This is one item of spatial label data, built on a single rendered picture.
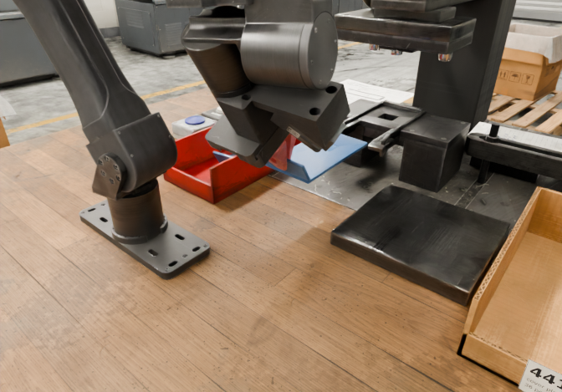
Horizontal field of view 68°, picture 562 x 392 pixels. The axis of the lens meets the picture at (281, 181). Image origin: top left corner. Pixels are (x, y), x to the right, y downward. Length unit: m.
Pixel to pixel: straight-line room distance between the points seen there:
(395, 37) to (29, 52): 4.60
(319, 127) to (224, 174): 0.30
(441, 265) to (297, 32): 0.31
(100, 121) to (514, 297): 0.47
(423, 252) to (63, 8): 0.47
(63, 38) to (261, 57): 0.24
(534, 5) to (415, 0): 9.46
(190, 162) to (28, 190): 0.25
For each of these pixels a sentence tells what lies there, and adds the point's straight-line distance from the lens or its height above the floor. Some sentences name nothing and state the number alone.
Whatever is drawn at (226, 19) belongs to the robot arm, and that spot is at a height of 1.18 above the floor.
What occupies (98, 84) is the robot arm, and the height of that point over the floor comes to 1.11.
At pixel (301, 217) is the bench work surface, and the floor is 0.90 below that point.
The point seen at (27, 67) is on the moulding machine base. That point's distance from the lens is 5.05.
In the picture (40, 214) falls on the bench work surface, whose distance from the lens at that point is 0.68.
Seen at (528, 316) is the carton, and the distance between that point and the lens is 0.51.
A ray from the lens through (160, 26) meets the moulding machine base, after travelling 5.65.
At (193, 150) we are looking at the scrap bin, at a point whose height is 0.93.
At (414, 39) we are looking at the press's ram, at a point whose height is 1.12.
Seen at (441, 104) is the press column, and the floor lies 0.95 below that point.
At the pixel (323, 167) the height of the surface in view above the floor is 0.99.
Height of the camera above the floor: 1.23
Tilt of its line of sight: 29 degrees down
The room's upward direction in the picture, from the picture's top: straight up
